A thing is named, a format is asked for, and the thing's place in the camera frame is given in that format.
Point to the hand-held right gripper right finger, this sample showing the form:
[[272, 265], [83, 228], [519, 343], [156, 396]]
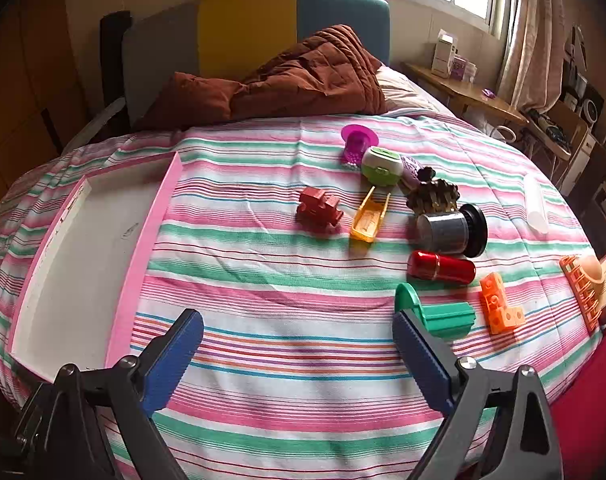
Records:
[[423, 360]]

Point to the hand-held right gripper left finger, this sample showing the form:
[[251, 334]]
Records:
[[175, 360]]

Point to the green flanged tube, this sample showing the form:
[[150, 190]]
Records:
[[445, 317]]

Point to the orange building block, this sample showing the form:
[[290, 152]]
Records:
[[498, 307]]

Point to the red metal cylinder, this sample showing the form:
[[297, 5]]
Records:
[[440, 267]]

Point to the clear container with black base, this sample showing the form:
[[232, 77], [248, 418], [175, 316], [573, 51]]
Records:
[[445, 230]]

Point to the pink tray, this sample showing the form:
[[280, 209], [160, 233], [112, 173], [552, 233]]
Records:
[[83, 260]]

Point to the yellow toy sled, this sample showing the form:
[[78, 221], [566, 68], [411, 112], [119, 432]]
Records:
[[367, 220]]

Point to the brown pinecone toy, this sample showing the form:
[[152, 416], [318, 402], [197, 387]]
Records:
[[433, 195]]

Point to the red toy block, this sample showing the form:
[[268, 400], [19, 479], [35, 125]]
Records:
[[319, 207]]

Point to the purple oval case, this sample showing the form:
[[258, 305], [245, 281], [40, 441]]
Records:
[[410, 172]]

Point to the green and white case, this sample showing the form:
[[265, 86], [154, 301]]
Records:
[[380, 165]]

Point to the magenta plastic cup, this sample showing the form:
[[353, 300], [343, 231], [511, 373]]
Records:
[[358, 142]]

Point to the striped bedsheet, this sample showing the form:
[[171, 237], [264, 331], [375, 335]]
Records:
[[283, 285]]

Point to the person's red clothing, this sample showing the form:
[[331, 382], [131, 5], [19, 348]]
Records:
[[593, 400]]

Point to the orange and peach toy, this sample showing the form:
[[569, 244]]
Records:
[[588, 280]]

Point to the white translucent tube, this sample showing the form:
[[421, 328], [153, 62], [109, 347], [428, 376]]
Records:
[[535, 205]]

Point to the pale pillow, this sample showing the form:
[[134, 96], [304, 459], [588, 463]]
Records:
[[408, 92]]

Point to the wooden wardrobe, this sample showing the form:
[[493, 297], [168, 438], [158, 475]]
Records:
[[23, 85]]

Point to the wooden desk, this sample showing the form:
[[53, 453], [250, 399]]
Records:
[[463, 92]]

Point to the small purple item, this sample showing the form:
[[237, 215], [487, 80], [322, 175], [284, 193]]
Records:
[[489, 93]]

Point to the cluttered shelf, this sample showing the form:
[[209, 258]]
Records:
[[578, 110]]

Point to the white carton box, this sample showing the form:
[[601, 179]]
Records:
[[443, 55]]

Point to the brown quilt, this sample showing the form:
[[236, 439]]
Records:
[[308, 75]]

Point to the beige curtain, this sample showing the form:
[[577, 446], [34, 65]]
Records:
[[530, 45]]

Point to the grey yellow blue headboard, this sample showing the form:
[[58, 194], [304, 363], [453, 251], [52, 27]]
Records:
[[243, 25]]

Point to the white bed rail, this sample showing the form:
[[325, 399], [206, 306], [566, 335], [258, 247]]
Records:
[[98, 120]]

